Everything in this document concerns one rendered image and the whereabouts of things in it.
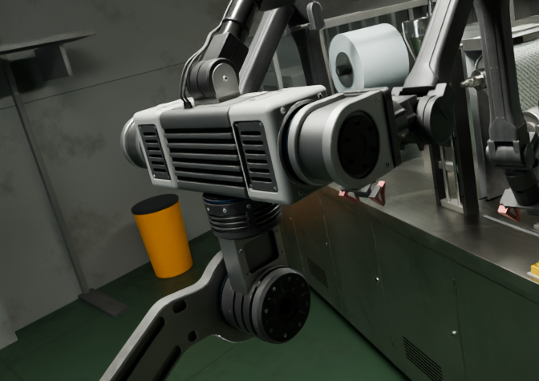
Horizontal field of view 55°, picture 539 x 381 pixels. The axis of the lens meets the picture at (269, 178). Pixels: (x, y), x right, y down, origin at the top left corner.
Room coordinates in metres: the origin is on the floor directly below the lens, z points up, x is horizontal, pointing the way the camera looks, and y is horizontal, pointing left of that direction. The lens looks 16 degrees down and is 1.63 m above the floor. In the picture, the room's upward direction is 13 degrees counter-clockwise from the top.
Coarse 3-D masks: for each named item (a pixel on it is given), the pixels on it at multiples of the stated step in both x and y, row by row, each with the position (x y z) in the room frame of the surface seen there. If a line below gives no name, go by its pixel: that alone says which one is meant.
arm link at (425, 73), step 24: (456, 0) 0.92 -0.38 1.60; (432, 24) 0.91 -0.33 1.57; (456, 24) 0.90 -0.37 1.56; (432, 48) 0.88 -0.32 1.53; (456, 48) 0.90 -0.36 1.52; (432, 72) 0.84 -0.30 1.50; (432, 96) 0.81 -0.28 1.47; (456, 96) 0.84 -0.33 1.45; (432, 120) 0.78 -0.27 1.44; (432, 144) 0.80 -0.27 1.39
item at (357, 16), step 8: (416, 0) 2.35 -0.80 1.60; (424, 0) 2.36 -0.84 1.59; (384, 8) 2.30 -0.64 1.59; (392, 8) 2.31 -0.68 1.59; (400, 8) 2.32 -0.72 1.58; (408, 8) 2.34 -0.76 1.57; (344, 16) 2.27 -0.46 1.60; (352, 16) 2.26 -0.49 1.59; (360, 16) 2.27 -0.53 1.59; (368, 16) 2.28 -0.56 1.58; (376, 16) 2.29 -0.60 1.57; (304, 24) 2.82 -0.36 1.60; (328, 24) 2.22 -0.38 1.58; (336, 24) 2.24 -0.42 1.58; (320, 32) 2.21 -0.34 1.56; (248, 40) 3.10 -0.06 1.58; (320, 40) 2.21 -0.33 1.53; (272, 64) 2.79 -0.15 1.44; (328, 72) 2.21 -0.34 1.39; (280, 88) 2.77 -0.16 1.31
